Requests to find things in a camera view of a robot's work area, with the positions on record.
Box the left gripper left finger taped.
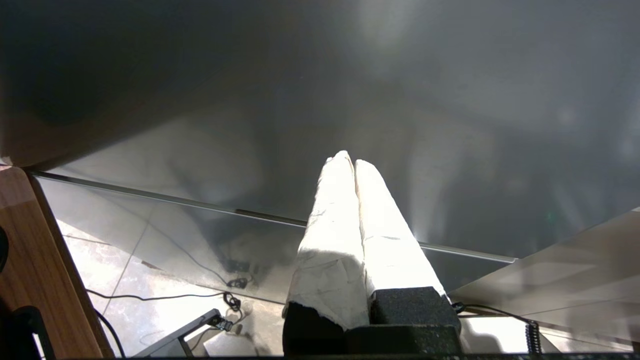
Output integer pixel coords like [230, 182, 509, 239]
[282, 150, 371, 356]

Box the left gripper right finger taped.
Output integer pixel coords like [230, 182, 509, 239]
[355, 160, 462, 328]

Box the black metal stand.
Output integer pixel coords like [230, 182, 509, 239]
[134, 309, 235, 359]

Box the tall silver door refrigerator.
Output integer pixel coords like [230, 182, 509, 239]
[0, 0, 640, 360]

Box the brown wooden panel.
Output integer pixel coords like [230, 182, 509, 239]
[0, 165, 115, 359]

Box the black bulky object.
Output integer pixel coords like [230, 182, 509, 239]
[0, 306, 56, 360]

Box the black coiled cable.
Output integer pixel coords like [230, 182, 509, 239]
[451, 301, 543, 355]

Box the thin black floor cable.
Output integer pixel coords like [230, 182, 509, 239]
[85, 289, 242, 313]

